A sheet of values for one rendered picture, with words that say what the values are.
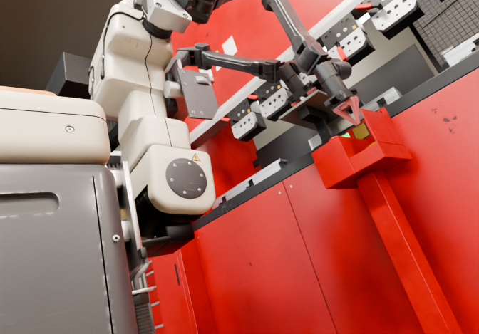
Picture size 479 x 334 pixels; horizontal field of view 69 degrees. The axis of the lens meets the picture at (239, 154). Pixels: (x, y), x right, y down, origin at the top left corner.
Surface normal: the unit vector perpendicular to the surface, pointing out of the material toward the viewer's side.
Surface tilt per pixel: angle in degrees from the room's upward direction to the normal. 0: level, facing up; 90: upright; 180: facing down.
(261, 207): 90
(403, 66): 90
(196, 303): 90
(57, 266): 90
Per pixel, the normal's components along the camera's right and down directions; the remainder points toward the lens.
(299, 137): -0.69, -0.11
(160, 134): 0.54, -0.48
